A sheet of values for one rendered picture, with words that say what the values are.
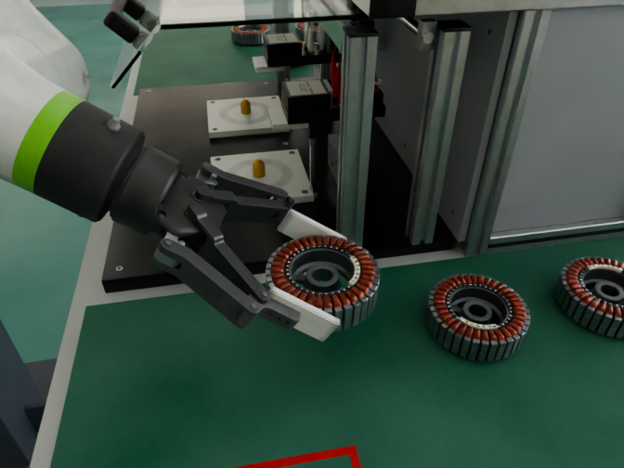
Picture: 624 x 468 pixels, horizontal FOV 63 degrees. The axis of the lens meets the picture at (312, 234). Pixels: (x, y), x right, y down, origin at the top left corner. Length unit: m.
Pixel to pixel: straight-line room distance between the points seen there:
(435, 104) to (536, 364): 0.31
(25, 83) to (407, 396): 0.45
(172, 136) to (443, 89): 0.56
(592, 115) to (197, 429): 0.57
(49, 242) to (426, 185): 1.73
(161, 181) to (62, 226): 1.81
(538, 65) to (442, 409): 0.38
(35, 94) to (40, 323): 1.42
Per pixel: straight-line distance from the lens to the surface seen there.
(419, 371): 0.58
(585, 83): 0.69
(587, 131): 0.73
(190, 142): 0.97
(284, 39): 0.99
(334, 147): 0.81
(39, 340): 1.79
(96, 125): 0.46
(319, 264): 0.52
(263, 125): 0.98
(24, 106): 0.46
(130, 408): 0.57
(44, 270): 2.05
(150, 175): 0.45
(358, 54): 0.55
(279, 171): 0.83
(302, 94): 0.75
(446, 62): 0.59
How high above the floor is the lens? 1.20
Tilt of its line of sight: 37 degrees down
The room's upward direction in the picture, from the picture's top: straight up
